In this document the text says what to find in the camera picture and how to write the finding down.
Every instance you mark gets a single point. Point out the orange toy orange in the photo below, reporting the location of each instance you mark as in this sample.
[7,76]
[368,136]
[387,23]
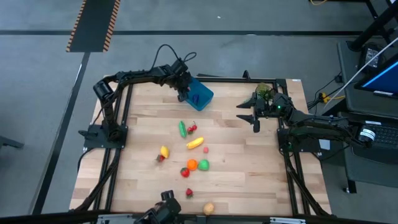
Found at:
[191,164]

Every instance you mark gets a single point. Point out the green toy pea pod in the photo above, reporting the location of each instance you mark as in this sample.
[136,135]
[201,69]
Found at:
[182,129]

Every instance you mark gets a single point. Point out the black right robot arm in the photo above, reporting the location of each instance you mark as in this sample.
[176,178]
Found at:
[326,127]

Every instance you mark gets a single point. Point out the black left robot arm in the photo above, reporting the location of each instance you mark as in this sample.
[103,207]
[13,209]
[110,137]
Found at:
[102,90]

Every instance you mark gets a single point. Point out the red toy cherries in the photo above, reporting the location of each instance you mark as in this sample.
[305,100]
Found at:
[190,129]

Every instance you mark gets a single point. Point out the small pink toy fruit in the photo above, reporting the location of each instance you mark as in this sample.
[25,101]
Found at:
[206,150]

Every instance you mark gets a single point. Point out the black laptop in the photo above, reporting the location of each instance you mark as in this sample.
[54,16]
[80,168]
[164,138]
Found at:
[385,137]

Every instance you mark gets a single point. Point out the blue plastic tupperware container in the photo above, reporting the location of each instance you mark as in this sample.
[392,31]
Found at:
[203,93]

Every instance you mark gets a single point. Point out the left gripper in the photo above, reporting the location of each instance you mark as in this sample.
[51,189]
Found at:
[182,82]

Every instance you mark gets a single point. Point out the white paper sheet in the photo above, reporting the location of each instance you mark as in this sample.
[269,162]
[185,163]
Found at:
[325,144]

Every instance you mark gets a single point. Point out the toy strawberry with big leaves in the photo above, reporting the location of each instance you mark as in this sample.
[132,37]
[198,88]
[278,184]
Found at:
[189,193]

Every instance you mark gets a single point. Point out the tan toy potato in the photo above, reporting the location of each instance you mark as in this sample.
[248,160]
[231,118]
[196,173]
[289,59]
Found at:
[208,208]

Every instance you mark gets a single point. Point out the black overhead crossbeam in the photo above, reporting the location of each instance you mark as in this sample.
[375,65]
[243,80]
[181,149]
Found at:
[46,216]

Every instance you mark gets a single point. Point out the grey chair leg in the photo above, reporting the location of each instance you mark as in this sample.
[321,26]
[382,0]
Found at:
[9,142]

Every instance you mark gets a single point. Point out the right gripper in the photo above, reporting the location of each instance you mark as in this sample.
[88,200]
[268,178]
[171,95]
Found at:
[262,109]

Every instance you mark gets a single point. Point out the yellow plug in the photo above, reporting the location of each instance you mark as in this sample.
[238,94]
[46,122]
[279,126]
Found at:
[325,98]

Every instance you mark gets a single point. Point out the potted artificial green plant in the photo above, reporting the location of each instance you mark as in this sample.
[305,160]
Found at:
[264,90]

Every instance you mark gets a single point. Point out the yellow toy banana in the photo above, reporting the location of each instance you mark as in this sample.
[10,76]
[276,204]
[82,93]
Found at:
[195,142]

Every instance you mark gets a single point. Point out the black aluminium table frame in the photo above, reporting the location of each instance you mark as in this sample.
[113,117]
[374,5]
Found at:
[224,80]

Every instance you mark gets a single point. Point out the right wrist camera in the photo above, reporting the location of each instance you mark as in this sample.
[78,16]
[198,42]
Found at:
[280,104]

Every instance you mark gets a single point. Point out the toy strawberry small leaves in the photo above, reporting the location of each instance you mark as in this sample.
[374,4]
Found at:
[160,158]

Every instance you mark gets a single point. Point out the black mat orange striped edges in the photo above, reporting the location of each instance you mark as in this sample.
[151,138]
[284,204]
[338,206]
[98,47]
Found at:
[93,25]

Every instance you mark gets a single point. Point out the monitor with blue screen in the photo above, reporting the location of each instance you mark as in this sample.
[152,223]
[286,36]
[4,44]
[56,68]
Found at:
[384,81]

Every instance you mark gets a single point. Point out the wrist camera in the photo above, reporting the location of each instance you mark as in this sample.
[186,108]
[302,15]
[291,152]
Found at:
[280,104]
[179,67]

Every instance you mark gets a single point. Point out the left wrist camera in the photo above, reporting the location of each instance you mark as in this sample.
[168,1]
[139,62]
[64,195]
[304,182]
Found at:
[179,67]

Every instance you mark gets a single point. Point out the black stand leg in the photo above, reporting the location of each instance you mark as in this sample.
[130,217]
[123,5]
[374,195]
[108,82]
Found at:
[373,28]

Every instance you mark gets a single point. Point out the black power adapter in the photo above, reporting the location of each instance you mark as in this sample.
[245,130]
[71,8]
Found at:
[370,57]

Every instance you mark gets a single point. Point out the silver bracket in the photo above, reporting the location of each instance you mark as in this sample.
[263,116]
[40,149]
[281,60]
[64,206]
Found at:
[286,221]
[115,219]

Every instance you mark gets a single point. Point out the yellow toy lemon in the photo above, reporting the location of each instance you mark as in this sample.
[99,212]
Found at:
[164,152]

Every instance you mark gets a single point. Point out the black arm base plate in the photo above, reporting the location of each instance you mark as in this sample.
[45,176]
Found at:
[306,144]
[93,140]

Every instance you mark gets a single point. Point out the white rod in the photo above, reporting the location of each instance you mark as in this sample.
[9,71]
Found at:
[360,73]

